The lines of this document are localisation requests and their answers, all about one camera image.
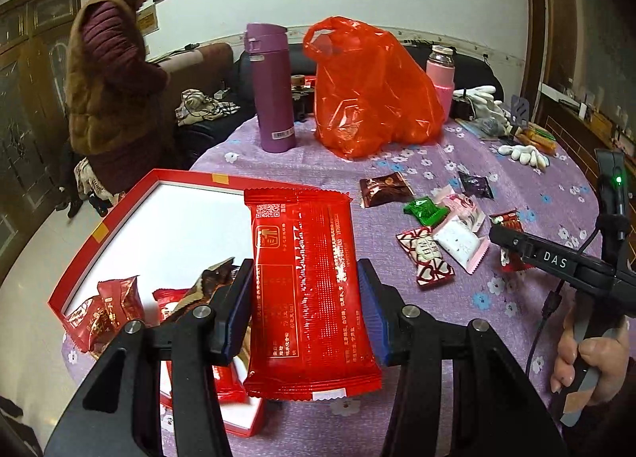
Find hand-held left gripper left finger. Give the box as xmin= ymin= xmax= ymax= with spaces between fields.
xmin=45 ymin=259 xmax=255 ymax=457

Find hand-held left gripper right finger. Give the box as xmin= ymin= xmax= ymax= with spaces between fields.
xmin=357 ymin=258 xmax=570 ymax=457

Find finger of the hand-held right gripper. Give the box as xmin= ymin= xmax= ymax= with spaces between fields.
xmin=489 ymin=224 xmax=581 ymax=280

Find red candy packet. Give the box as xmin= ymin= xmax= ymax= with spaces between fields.
xmin=489 ymin=209 xmax=531 ymax=273

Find large red snack packet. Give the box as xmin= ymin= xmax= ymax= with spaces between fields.
xmin=243 ymin=187 xmax=384 ymax=401

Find red gift box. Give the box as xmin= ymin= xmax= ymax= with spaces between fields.
xmin=48 ymin=168 xmax=270 ymax=438

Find person's right forearm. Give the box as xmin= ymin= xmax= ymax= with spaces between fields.
xmin=549 ymin=356 xmax=636 ymax=457

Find person's right hand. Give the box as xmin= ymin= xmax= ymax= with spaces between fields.
xmin=551 ymin=322 xmax=635 ymax=407

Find brown snack packet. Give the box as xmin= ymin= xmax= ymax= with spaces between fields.
xmin=171 ymin=257 xmax=235 ymax=321

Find small red snack packet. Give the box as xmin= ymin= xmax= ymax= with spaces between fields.
xmin=151 ymin=288 xmax=192 ymax=325

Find flat red snack packet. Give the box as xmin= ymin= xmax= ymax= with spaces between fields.
xmin=159 ymin=360 xmax=249 ymax=411

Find red white patterned packet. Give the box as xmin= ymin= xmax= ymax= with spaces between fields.
xmin=396 ymin=227 xmax=456 ymax=291

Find white pink-edged snack packet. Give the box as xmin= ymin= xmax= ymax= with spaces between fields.
xmin=432 ymin=217 xmax=491 ymax=273

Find pink patterned candy packet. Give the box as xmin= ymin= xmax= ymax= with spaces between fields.
xmin=437 ymin=192 xmax=487 ymax=232

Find dark purple candy packet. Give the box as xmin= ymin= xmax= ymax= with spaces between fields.
xmin=456 ymin=171 xmax=494 ymax=200

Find white glove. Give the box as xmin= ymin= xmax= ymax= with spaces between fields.
xmin=498 ymin=143 xmax=553 ymax=172

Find green candy packet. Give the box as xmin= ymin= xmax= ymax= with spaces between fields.
xmin=403 ymin=196 xmax=448 ymax=227

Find orange packet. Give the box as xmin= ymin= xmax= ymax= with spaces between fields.
xmin=516 ymin=123 xmax=558 ymax=154

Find brown candy packet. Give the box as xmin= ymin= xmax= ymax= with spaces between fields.
xmin=359 ymin=172 xmax=415 ymax=209

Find crumpled red snack packet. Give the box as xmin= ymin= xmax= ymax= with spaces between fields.
xmin=64 ymin=275 xmax=146 ymax=354

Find grey metal stand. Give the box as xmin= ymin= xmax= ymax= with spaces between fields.
xmin=508 ymin=95 xmax=532 ymax=131

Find purple floral tablecloth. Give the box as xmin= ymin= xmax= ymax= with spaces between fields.
xmin=62 ymin=112 xmax=636 ymax=457

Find white work gloves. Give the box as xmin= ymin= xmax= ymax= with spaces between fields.
xmin=451 ymin=85 xmax=514 ymax=124

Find pink glass bottle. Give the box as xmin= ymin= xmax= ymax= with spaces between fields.
xmin=425 ymin=44 xmax=456 ymax=121

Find striped cloth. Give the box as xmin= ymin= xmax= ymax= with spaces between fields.
xmin=174 ymin=88 xmax=240 ymax=127

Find orange plastic bag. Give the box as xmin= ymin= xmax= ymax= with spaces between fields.
xmin=302 ymin=16 xmax=446 ymax=160

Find dark sofa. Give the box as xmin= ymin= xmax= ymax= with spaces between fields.
xmin=163 ymin=42 xmax=504 ymax=170

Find purple thermos flask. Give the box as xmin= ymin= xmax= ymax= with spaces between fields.
xmin=243 ymin=22 xmax=298 ymax=154

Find wooden cabinet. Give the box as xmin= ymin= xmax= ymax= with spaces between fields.
xmin=0 ymin=0 xmax=83 ymax=284

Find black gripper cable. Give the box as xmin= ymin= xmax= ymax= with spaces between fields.
xmin=525 ymin=219 xmax=604 ymax=374

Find yellow wall notice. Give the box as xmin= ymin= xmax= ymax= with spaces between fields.
xmin=136 ymin=7 xmax=160 ymax=37

